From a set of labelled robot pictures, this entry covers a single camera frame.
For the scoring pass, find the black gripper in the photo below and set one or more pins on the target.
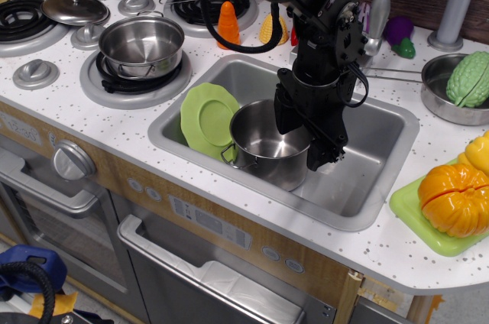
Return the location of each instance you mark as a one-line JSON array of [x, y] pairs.
[[316, 108]]

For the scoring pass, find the steel pot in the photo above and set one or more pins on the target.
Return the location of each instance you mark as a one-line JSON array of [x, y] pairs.
[[142, 47], [263, 152]]

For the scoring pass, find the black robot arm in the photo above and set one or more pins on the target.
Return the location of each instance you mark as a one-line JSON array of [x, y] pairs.
[[330, 43]]

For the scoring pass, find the grey toy sink basin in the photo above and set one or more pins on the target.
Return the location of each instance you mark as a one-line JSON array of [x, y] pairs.
[[346, 195]]

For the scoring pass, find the steel pot on burner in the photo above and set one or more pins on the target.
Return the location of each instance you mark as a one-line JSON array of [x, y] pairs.
[[142, 47]]

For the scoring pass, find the red toy piece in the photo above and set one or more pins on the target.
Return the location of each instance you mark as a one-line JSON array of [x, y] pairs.
[[293, 37]]

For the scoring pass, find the green plastic plate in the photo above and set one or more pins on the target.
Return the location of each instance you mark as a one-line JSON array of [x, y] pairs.
[[205, 117]]

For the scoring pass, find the green cutting board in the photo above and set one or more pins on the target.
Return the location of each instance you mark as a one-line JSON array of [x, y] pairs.
[[405, 205]]

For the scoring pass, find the orange toy carrot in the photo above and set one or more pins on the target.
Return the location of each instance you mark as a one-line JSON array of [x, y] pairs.
[[228, 27]]

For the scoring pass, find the purple toy eggplant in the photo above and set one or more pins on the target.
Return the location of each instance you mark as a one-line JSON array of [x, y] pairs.
[[398, 32]]

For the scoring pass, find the silver toy faucet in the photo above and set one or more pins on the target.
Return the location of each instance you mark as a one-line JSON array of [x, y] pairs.
[[377, 20]]

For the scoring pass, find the orange toy pumpkin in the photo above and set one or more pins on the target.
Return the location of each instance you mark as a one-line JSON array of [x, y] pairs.
[[454, 199]]

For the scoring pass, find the green toy bitter gourd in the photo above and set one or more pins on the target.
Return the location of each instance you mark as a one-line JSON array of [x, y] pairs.
[[468, 83]]

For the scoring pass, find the grey vertical pole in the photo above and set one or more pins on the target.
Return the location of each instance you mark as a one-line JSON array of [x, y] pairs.
[[447, 38]]

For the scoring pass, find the yellow toy pepper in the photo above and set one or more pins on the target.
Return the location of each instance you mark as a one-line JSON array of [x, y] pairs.
[[476, 154]]

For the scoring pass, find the back right coil burner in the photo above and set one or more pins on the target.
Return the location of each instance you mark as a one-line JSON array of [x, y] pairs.
[[188, 15]]

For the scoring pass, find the toy dishwasher door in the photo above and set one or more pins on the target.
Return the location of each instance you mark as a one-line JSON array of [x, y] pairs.
[[185, 279]]

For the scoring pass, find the front right stove burner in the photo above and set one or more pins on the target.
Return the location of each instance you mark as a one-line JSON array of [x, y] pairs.
[[102, 86]]

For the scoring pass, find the grey stove knob upper middle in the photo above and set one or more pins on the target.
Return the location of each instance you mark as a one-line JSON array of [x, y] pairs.
[[131, 8]]

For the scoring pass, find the grey stove knob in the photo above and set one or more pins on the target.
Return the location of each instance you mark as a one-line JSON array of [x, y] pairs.
[[131, 8], [36, 74], [87, 37]]

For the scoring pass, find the silver oven dial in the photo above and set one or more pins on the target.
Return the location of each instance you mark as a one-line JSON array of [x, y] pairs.
[[71, 162]]

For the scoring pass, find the toy oven door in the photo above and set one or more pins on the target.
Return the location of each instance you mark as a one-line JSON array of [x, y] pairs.
[[77, 220]]

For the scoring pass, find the steel lid with knob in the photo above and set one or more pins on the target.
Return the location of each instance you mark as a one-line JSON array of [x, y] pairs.
[[75, 12]]

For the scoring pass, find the grey stove knob front left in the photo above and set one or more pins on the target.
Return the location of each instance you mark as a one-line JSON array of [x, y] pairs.
[[36, 74]]

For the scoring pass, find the blue clamp tool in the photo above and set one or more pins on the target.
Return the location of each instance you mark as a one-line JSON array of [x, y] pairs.
[[28, 269]]

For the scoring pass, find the left black coil burner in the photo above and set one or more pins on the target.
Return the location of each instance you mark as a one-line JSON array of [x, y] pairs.
[[25, 29]]

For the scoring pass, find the steel pan with handle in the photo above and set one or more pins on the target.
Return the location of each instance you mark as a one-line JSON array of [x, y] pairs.
[[434, 77]]

